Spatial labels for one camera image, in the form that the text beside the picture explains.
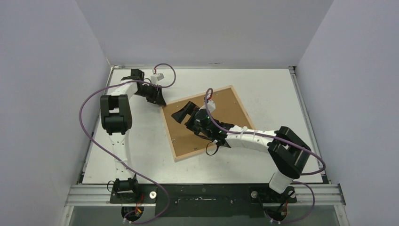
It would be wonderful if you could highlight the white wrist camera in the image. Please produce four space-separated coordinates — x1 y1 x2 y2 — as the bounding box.
150 70 164 85
202 99 216 113

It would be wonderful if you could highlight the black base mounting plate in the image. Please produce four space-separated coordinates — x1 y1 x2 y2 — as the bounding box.
109 184 297 220

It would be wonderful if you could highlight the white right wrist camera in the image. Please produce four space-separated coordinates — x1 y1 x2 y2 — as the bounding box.
202 99 216 113

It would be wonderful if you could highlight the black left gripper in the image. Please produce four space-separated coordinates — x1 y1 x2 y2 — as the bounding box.
135 84 167 106

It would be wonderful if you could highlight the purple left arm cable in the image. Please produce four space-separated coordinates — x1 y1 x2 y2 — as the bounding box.
78 63 177 225

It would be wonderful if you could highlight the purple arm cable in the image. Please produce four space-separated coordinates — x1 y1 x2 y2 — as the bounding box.
204 88 327 225
78 63 177 225

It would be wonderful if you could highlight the brown frame backing board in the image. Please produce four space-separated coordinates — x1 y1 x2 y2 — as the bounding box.
161 86 255 161

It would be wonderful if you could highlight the aluminium front rail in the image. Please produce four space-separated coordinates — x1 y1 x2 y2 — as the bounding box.
65 184 346 207

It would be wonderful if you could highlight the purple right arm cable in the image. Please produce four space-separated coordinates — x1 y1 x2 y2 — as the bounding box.
204 88 327 225

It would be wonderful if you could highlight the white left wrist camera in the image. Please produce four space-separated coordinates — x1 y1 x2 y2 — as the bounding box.
150 70 164 85

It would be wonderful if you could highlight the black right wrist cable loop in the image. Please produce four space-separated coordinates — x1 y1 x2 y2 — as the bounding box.
205 141 220 157

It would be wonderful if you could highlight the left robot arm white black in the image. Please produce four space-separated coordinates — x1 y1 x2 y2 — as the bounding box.
100 69 166 203

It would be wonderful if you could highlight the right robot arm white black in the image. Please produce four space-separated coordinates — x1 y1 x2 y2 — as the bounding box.
171 100 310 202

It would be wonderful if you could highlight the light wooden picture frame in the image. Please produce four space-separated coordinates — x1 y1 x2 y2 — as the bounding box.
162 85 255 161

